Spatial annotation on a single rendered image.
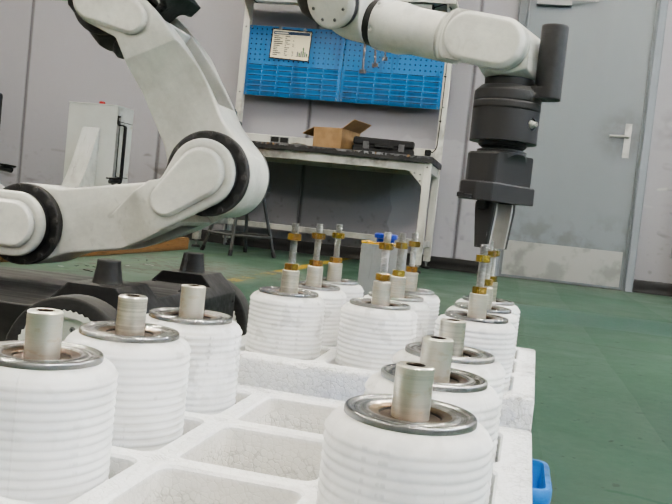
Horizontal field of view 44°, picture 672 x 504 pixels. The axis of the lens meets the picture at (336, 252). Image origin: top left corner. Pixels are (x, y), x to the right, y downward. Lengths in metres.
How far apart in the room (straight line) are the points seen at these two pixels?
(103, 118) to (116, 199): 3.30
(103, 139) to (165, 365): 4.15
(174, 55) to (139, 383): 0.89
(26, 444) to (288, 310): 0.53
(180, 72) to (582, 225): 4.93
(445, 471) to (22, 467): 0.24
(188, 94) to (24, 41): 6.02
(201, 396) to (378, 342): 0.31
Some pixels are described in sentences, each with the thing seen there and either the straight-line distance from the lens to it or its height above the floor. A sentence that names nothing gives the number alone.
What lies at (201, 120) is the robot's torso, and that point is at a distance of 1.41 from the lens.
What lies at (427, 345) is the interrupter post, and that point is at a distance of 0.58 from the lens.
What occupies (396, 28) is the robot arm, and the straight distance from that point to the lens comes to 1.18.
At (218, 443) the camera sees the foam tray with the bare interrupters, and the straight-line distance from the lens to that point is 0.69.
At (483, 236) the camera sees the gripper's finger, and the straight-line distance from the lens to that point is 1.10.
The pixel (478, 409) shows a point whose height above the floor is 0.24.
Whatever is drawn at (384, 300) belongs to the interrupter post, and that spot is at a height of 0.26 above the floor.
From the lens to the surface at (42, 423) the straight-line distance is 0.52.
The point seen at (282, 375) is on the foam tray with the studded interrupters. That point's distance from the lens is 0.98.
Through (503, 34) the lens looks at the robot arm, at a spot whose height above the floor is 0.60.
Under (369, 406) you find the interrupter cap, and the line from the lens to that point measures 0.48.
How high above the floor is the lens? 0.36
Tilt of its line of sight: 3 degrees down
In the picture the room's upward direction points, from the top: 6 degrees clockwise
